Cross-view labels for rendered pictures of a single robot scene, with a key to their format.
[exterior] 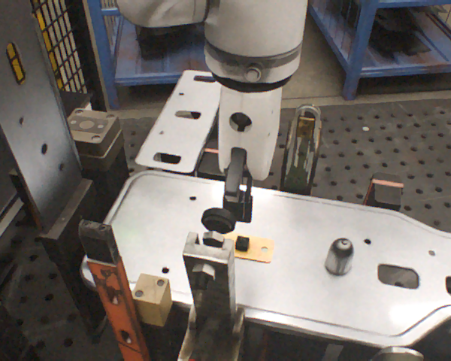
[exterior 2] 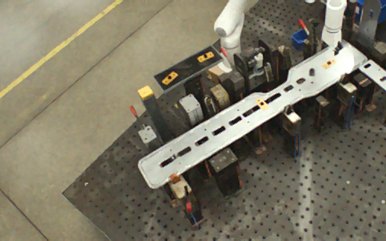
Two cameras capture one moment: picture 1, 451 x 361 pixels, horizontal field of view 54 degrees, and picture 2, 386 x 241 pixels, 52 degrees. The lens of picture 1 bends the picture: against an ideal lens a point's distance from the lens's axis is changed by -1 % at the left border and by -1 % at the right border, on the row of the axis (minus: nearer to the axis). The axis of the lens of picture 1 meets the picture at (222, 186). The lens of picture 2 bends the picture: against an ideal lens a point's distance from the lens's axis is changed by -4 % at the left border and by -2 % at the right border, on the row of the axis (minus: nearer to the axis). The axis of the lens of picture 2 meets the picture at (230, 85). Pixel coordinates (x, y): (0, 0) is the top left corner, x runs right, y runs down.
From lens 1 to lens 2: 2.17 m
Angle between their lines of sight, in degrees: 78
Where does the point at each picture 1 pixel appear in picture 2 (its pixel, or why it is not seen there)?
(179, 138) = (373, 72)
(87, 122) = (383, 47)
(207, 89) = not seen: outside the picture
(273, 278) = (317, 63)
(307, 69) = not seen: outside the picture
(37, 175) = (362, 29)
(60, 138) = (371, 34)
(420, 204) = (329, 178)
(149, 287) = not seen: hidden behind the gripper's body
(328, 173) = (367, 163)
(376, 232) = (313, 85)
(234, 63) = not seen: hidden behind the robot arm
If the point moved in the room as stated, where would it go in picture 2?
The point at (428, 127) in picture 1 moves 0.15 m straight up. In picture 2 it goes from (364, 228) to (369, 217)
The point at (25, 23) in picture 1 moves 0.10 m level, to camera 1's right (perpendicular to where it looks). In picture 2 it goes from (377, 13) to (367, 23)
